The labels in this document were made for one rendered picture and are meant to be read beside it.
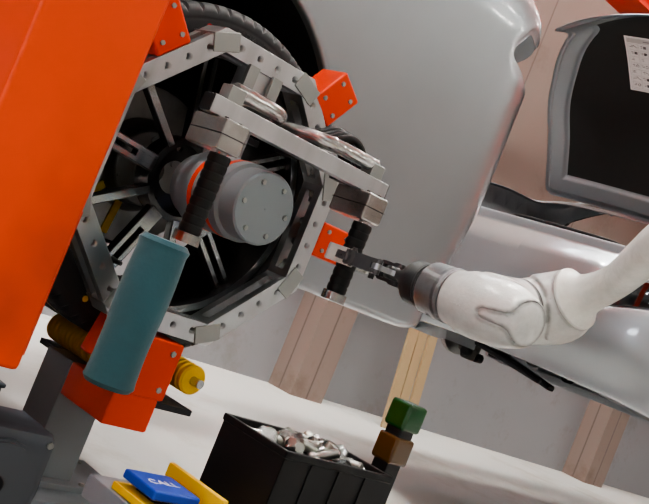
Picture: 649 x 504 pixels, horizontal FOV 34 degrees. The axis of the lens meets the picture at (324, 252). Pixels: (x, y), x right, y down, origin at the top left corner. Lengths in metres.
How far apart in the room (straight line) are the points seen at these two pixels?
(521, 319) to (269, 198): 0.49
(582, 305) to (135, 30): 0.79
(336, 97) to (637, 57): 3.29
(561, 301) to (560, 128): 3.97
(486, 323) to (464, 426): 7.22
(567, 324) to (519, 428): 7.66
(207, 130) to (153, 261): 0.24
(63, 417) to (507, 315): 0.90
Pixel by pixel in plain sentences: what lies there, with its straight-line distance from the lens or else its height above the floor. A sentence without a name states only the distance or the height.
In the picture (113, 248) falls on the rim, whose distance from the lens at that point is 1.94.
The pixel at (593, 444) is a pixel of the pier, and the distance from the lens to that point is 9.91.
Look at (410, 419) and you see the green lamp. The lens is 1.51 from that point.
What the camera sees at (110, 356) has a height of 0.53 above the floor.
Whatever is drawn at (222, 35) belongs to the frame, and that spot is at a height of 1.10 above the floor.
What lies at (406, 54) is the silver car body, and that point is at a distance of 2.40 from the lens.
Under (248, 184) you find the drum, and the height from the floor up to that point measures 0.88.
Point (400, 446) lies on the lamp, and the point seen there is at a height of 0.60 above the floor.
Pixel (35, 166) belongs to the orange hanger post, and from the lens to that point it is 1.34.
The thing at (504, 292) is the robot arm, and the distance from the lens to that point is 1.58.
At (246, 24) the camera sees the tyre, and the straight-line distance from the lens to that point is 1.99.
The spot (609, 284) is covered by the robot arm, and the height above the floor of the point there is 0.93.
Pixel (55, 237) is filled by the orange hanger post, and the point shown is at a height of 0.70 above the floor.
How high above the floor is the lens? 0.77
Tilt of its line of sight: 2 degrees up
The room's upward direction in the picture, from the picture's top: 22 degrees clockwise
